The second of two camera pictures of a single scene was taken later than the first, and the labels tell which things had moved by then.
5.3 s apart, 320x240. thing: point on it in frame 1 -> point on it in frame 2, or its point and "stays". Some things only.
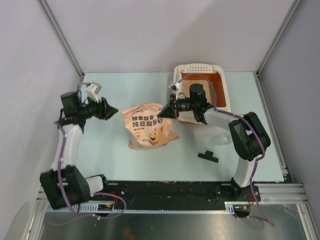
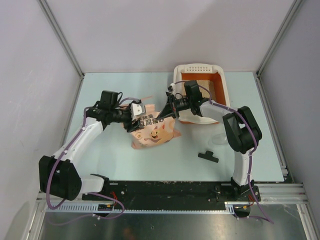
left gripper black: [105, 111] -> [129, 126]
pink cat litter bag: [145, 129] stays
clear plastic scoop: [221, 139] stays
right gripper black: [168, 110] stays
